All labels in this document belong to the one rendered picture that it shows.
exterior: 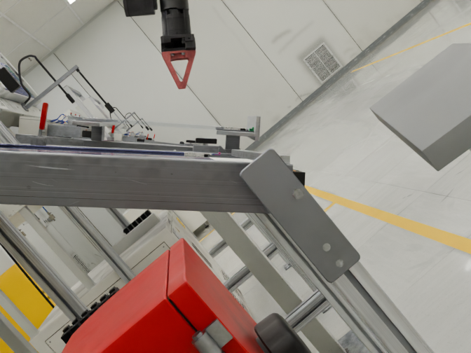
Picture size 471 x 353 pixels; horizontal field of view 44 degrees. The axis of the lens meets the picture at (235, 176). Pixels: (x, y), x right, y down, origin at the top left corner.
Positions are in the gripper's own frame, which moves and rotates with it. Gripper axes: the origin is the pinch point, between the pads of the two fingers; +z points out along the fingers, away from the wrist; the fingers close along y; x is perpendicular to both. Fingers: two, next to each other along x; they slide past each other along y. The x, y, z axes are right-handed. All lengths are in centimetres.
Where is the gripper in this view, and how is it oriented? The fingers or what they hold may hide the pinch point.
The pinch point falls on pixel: (181, 85)
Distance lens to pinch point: 120.3
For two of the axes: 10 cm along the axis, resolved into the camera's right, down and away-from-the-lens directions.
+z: 0.9, 9.9, 0.7
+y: 0.9, 0.7, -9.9
